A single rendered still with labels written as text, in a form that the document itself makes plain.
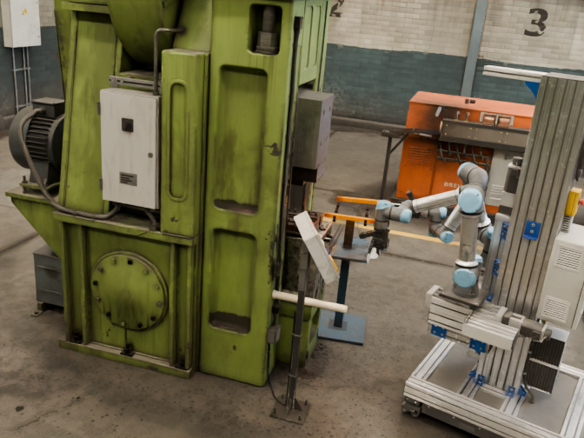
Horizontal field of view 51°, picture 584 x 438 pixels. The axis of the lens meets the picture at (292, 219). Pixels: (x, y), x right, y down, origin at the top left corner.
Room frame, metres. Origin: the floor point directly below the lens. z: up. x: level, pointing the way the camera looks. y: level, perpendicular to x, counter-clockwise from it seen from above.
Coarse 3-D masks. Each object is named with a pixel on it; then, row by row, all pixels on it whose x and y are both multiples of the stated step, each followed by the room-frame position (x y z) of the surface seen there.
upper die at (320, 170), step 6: (324, 162) 3.65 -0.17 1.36; (294, 168) 3.51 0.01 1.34; (300, 168) 3.50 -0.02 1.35; (318, 168) 3.50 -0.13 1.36; (294, 174) 3.51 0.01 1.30; (300, 174) 3.50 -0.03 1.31; (306, 174) 3.49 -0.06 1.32; (312, 174) 3.48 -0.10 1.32; (318, 174) 3.51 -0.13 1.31; (300, 180) 3.50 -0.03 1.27; (306, 180) 3.49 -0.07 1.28; (312, 180) 3.48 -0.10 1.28; (318, 180) 3.53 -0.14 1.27
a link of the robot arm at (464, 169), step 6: (462, 168) 3.62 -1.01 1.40; (468, 168) 3.58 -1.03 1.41; (474, 168) 3.55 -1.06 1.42; (462, 174) 3.60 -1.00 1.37; (468, 174) 3.54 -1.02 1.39; (462, 180) 3.61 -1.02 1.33; (480, 216) 3.61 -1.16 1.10; (486, 216) 3.63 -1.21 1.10; (480, 222) 3.62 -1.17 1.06; (486, 222) 3.62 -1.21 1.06; (480, 228) 3.61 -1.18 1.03; (486, 228) 3.61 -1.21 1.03; (480, 234) 3.60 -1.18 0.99; (480, 240) 3.60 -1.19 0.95
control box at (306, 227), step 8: (296, 216) 3.14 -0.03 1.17; (304, 216) 3.10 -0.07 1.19; (296, 224) 3.05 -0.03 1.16; (304, 224) 3.01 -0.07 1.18; (312, 224) 2.97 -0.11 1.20; (304, 232) 2.92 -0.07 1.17; (312, 232) 2.88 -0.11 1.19; (304, 240) 2.84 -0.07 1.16; (312, 240) 2.84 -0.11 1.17; (320, 240) 2.84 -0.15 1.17; (312, 248) 2.84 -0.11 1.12; (320, 248) 2.85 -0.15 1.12; (312, 256) 2.84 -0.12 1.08; (320, 256) 2.85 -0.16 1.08; (328, 256) 2.85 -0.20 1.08; (320, 264) 2.85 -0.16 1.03; (328, 264) 2.86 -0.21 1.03; (320, 272) 2.85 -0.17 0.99; (328, 272) 2.86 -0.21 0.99; (336, 272) 2.86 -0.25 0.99; (328, 280) 2.86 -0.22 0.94
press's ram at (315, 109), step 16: (304, 96) 3.50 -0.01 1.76; (320, 96) 3.55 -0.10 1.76; (304, 112) 3.45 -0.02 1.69; (320, 112) 3.43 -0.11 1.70; (304, 128) 3.45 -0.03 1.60; (320, 128) 3.44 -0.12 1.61; (304, 144) 3.44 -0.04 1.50; (320, 144) 3.48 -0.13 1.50; (304, 160) 3.44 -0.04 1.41; (320, 160) 3.52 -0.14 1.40
